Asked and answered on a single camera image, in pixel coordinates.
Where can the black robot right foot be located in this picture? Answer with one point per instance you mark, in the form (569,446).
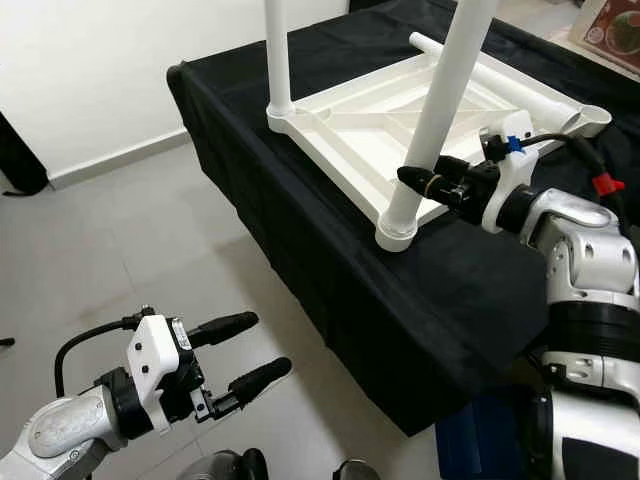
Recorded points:
(357,471)

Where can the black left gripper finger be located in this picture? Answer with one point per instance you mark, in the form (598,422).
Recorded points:
(225,328)
(255,385)

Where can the black tablecloth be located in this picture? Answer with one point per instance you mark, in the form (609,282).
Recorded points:
(440,320)

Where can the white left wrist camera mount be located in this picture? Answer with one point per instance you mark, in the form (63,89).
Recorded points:
(150,360)

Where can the food picture poster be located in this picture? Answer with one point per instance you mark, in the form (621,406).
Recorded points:
(610,30)

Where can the black robot foot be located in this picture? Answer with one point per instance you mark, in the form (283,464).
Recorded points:
(357,471)
(225,467)

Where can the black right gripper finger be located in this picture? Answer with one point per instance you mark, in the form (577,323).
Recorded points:
(428,183)
(452,166)

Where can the white plastic table top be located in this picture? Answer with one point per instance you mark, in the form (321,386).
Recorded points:
(360,140)

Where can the black robot left foot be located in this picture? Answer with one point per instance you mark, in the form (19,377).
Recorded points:
(225,467)

